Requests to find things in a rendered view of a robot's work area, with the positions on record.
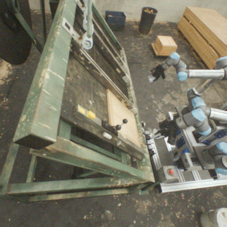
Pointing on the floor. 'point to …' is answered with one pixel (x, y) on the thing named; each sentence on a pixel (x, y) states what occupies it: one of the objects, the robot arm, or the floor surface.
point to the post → (151, 184)
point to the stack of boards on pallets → (204, 34)
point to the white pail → (214, 218)
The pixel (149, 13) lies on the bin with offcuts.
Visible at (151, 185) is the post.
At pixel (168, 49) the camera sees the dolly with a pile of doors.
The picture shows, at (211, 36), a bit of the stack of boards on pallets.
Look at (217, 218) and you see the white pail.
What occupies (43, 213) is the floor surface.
